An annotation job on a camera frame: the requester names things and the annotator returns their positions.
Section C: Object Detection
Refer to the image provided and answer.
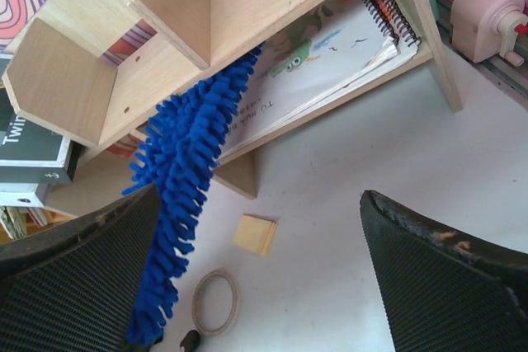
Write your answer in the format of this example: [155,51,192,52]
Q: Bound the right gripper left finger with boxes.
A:
[1,185,159,351]

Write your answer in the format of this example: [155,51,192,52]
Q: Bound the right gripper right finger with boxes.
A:
[360,190,527,351]

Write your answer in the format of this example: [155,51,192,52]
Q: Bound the masking tape roll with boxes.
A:
[191,270,241,337]

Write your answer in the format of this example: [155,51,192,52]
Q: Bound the blue microfiber duster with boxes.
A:
[122,45,262,346]

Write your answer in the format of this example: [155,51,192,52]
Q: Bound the light wooden bookshelf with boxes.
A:
[3,0,462,217]

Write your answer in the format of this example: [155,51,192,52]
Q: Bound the white black marker pen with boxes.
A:
[180,330,201,352]

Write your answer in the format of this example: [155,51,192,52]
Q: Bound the yellow sticky note pad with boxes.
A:
[233,214,277,256]

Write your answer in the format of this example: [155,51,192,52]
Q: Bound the spiral bound drawing notebook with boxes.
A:
[222,0,422,157]

